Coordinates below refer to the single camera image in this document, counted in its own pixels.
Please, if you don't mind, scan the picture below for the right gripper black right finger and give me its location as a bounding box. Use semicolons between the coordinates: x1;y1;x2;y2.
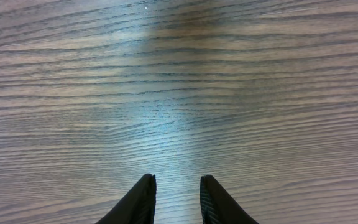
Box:
200;175;258;224

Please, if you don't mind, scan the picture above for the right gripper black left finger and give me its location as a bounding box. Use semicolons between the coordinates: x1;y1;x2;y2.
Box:
96;174;157;224

